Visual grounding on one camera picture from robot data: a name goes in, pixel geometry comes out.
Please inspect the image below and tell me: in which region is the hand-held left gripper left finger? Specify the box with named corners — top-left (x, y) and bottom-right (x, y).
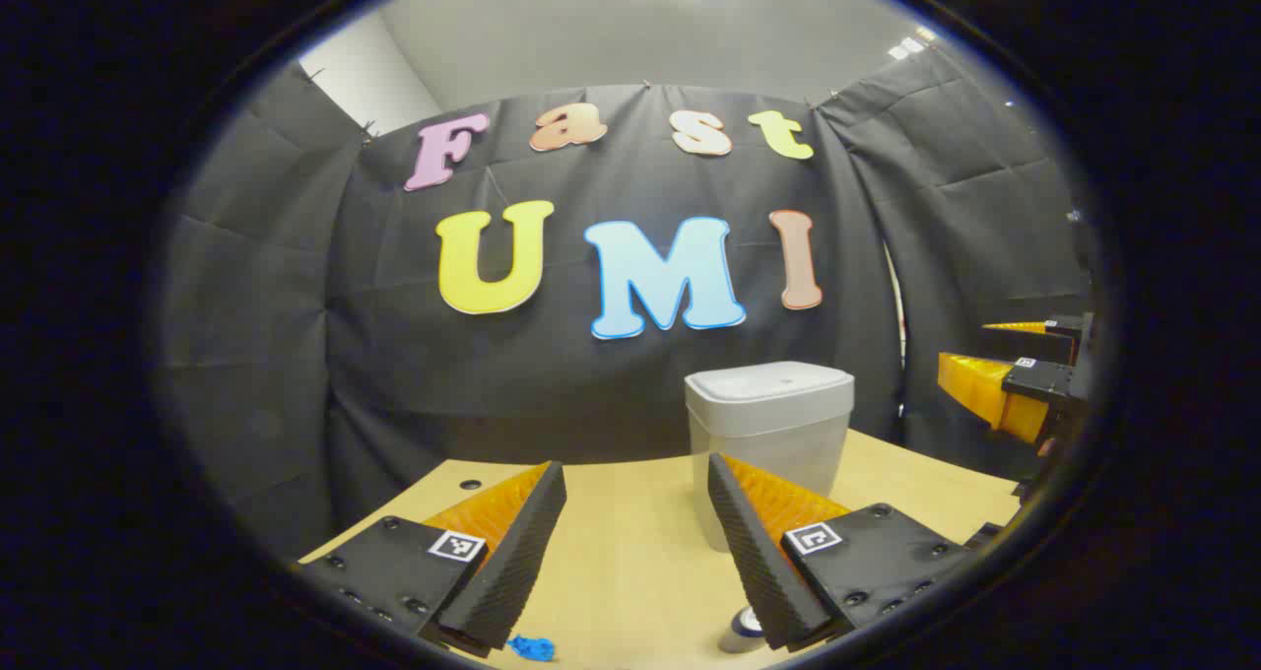
top-left (294, 460), bottom-right (569, 659)

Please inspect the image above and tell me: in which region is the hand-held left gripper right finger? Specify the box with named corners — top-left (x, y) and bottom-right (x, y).
top-left (706, 452), bottom-right (1004, 652)

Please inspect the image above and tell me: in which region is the silver blue pop can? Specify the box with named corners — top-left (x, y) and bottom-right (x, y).
top-left (719, 606), bottom-right (765, 653)

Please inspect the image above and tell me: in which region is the white desktop garbage bin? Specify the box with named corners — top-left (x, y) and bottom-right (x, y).
top-left (685, 361), bottom-right (855, 553)

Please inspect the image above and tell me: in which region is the wooden desktop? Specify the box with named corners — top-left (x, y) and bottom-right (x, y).
top-left (296, 429), bottom-right (1026, 670)

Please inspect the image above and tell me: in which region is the black backdrop cloth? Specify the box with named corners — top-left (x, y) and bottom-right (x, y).
top-left (153, 47), bottom-right (1095, 563)

